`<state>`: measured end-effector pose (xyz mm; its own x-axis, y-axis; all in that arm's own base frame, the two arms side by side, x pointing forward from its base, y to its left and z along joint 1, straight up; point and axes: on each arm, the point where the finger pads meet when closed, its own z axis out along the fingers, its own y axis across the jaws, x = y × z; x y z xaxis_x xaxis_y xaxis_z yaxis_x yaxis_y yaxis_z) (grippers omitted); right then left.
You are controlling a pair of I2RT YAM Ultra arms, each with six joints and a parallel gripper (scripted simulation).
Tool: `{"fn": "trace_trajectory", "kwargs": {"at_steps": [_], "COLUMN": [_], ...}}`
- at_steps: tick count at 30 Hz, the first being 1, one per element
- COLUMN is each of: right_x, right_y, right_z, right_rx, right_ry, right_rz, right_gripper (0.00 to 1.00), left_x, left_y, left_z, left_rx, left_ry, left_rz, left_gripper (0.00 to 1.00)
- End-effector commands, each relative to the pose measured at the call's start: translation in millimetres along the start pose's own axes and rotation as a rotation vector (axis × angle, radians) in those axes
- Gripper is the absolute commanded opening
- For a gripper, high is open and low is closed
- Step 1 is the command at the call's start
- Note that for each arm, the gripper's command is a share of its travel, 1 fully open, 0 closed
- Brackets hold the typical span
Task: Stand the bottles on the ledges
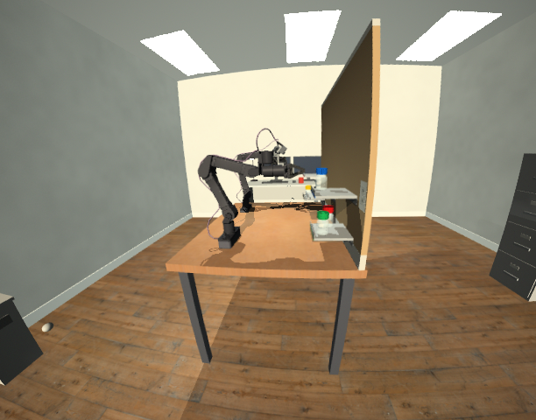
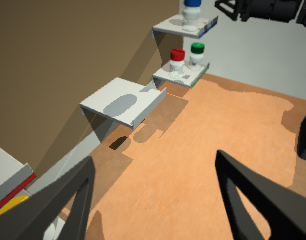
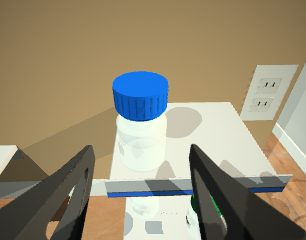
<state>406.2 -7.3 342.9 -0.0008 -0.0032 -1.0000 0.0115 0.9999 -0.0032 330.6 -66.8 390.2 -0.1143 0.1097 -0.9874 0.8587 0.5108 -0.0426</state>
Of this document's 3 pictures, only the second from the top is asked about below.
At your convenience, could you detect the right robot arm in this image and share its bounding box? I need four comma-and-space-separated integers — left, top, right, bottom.
270, 0, 306, 28

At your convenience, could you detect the clear bottle with yellow cap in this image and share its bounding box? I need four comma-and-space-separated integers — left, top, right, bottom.
0, 196, 55, 240

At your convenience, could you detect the white bottle with blue cap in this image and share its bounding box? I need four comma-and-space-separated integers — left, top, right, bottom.
182, 0, 202, 32

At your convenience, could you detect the white bottle with green cap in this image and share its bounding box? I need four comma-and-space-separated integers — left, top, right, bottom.
189, 43, 205, 71

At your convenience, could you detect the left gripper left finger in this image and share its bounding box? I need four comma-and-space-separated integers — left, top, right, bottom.
0, 156, 96, 240

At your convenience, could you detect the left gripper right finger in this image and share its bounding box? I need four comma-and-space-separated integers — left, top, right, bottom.
215, 149, 306, 240

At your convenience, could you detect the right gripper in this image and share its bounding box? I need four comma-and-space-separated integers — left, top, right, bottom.
214, 0, 276, 22

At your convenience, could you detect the white bottle with red cap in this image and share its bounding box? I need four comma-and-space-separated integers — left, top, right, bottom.
169, 49, 185, 79

